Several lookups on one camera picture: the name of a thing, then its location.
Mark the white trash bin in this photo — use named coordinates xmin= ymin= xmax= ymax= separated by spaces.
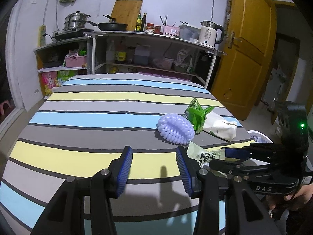
xmin=248 ymin=130 xmax=273 ymax=143

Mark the metal kitchen shelf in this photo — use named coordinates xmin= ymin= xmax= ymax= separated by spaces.
xmin=34 ymin=31 xmax=224 ymax=87

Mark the white electric kettle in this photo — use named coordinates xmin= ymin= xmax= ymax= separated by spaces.
xmin=198 ymin=21 xmax=224 ymax=48

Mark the green snack wrapper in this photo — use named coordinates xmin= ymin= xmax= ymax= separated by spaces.
xmin=183 ymin=98 xmax=214 ymax=134

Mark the black frying pan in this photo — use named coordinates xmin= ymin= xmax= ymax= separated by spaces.
xmin=97 ymin=14 xmax=128 ymax=31

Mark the steel steamer pot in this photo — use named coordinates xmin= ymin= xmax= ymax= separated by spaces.
xmin=64 ymin=11 xmax=97 ymax=30

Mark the striped tablecloth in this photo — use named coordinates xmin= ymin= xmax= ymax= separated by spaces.
xmin=0 ymin=73 xmax=260 ymax=235

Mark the dark sauce bottle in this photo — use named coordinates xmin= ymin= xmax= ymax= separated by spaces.
xmin=140 ymin=13 xmax=146 ymax=32

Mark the induction cooker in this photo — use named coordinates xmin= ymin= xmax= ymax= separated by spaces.
xmin=52 ymin=29 xmax=89 ymax=41

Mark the wooden cutting board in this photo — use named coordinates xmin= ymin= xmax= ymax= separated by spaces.
xmin=111 ymin=0 xmax=143 ymax=31

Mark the wooden door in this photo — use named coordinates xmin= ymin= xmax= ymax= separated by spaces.
xmin=211 ymin=0 xmax=277 ymax=120

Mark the white paper bag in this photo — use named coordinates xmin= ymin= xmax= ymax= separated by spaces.
xmin=203 ymin=111 xmax=237 ymax=141

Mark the pink basket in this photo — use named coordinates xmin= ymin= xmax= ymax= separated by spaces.
xmin=65 ymin=55 xmax=87 ymax=68

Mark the person's right hand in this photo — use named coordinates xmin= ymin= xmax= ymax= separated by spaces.
xmin=266 ymin=183 xmax=312 ymax=211

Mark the pink utensil holder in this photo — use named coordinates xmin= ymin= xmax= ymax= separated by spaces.
xmin=163 ymin=26 xmax=180 ymax=37

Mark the pale green snack packet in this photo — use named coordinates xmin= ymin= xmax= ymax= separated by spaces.
xmin=187 ymin=142 xmax=226 ymax=171

